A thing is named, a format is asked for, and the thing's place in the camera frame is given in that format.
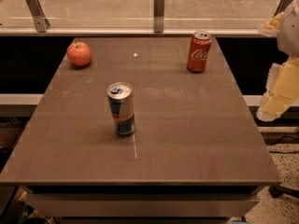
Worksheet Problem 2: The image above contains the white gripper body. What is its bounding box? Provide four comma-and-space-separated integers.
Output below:
277, 0, 299, 57

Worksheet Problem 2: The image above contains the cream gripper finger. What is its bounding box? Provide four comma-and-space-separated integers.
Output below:
258, 12, 283, 37
256, 57, 299, 121

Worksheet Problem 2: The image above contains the Red Bull can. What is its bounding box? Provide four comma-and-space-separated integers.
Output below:
107, 82, 135, 135

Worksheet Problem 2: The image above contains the red Coca-Cola can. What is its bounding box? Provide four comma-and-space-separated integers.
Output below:
187, 31, 212, 73

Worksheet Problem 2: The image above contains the red apple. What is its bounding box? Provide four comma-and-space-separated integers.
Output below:
66, 42, 92, 67

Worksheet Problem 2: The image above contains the black chair base caster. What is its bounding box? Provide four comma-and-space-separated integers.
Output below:
269, 186, 299, 198

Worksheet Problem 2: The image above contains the glass barrier panel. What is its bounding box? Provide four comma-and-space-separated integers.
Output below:
0, 0, 280, 30

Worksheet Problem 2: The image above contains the white table drawer front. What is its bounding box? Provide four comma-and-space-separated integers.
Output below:
25, 193, 259, 217

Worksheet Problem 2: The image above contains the right metal glass bracket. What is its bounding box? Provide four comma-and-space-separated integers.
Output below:
274, 0, 293, 15

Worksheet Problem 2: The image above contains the metal glass bracket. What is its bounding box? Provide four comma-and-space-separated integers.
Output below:
274, 0, 293, 15
25, 0, 50, 33
153, 0, 164, 33

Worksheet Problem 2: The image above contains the black floor cable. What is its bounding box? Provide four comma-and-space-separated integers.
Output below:
264, 134, 299, 155

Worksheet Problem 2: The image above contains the middle metal glass bracket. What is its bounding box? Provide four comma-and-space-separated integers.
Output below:
153, 0, 164, 33

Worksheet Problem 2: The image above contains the left metal glass bracket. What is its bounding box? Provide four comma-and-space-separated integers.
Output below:
25, 0, 50, 33

